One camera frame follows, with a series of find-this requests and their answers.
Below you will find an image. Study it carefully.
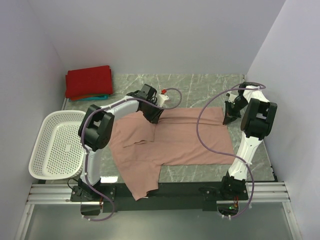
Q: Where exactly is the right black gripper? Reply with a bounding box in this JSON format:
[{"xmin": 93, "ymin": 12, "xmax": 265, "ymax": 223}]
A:
[{"xmin": 223, "ymin": 96, "xmax": 249, "ymax": 126}]

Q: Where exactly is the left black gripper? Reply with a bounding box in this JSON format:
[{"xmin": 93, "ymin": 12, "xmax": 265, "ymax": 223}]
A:
[{"xmin": 141, "ymin": 99, "xmax": 165, "ymax": 125}]

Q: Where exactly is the pink t-shirt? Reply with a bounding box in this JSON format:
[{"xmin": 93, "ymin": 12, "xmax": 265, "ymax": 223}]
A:
[{"xmin": 108, "ymin": 107, "xmax": 234, "ymax": 201}]

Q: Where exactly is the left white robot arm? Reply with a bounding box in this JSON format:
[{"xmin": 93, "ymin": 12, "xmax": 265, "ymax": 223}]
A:
[{"xmin": 78, "ymin": 84, "xmax": 169, "ymax": 201}]

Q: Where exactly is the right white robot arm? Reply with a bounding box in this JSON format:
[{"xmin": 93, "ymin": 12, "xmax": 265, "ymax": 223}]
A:
[{"xmin": 223, "ymin": 82, "xmax": 278, "ymax": 181}]

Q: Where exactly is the folded teal t-shirt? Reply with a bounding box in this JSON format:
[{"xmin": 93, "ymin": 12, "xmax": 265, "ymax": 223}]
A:
[{"xmin": 73, "ymin": 94, "xmax": 109, "ymax": 102}]

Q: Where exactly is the folded red t-shirt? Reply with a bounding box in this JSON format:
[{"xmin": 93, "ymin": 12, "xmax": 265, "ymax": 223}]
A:
[{"xmin": 65, "ymin": 65, "xmax": 113, "ymax": 99}]

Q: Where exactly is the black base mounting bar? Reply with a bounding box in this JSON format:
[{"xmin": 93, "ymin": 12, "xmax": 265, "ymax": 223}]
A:
[{"xmin": 70, "ymin": 181, "xmax": 252, "ymax": 215}]

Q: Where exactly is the white perforated laundry basket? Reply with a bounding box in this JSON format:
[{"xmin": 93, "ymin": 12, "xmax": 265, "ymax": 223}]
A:
[{"xmin": 28, "ymin": 110, "xmax": 85, "ymax": 181}]

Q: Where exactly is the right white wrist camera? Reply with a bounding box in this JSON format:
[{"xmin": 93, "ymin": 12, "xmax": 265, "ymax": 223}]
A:
[{"xmin": 226, "ymin": 93, "xmax": 237, "ymax": 102}]

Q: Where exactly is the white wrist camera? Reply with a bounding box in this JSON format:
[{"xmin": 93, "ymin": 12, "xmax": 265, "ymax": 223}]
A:
[
  {"xmin": 156, "ymin": 89, "xmax": 170, "ymax": 107},
  {"xmin": 226, "ymin": 93, "xmax": 237, "ymax": 102}
]

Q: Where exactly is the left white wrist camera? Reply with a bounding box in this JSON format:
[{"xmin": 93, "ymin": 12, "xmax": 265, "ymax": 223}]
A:
[{"xmin": 156, "ymin": 89, "xmax": 170, "ymax": 107}]

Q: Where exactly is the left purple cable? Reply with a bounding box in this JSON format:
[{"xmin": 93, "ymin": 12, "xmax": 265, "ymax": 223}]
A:
[{"xmin": 79, "ymin": 87, "xmax": 183, "ymax": 222}]

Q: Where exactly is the purple cable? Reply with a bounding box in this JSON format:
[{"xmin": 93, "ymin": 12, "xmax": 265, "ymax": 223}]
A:
[
  {"xmin": 79, "ymin": 87, "xmax": 183, "ymax": 222},
  {"xmin": 196, "ymin": 82, "xmax": 267, "ymax": 219}
]

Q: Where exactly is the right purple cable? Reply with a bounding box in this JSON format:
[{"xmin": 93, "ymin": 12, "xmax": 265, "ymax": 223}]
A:
[{"xmin": 196, "ymin": 82, "xmax": 267, "ymax": 219}]

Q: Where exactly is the aluminium frame rail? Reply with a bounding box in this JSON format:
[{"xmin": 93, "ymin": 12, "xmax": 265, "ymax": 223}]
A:
[{"xmin": 15, "ymin": 180, "xmax": 303, "ymax": 240}]

